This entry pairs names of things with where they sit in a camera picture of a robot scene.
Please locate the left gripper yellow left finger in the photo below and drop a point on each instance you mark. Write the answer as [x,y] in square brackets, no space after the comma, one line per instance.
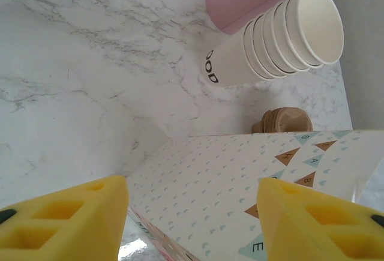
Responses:
[60,228]

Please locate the brown pulp cup carrier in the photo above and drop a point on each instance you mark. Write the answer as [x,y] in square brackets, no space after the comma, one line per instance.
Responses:
[285,120]

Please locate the white paper cup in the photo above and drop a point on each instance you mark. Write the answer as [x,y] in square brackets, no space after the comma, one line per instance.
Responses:
[280,28]
[269,34]
[258,40]
[228,60]
[315,24]

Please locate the white patterned paper bag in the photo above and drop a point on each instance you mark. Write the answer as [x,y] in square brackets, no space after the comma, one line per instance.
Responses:
[210,183]

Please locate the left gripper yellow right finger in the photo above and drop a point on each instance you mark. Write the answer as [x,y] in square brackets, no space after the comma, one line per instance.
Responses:
[324,231]

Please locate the pink holder cup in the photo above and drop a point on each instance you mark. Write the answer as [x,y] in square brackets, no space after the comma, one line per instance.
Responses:
[240,0]

